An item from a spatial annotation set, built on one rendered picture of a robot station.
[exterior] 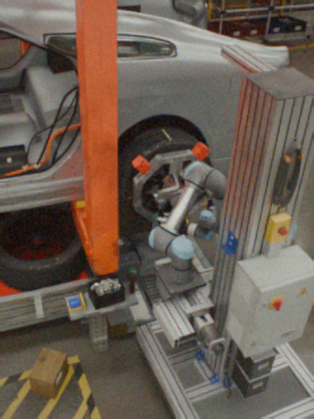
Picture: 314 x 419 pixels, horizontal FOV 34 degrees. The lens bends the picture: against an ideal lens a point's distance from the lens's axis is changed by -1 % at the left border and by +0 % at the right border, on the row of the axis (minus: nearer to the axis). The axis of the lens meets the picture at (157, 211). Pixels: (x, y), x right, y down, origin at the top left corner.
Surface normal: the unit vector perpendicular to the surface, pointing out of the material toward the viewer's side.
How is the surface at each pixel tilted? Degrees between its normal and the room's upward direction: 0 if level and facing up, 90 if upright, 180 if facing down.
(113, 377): 0
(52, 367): 0
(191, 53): 65
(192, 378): 0
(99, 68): 90
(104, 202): 90
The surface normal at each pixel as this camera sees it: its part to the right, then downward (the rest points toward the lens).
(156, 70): 0.34, 0.44
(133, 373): 0.04, -0.79
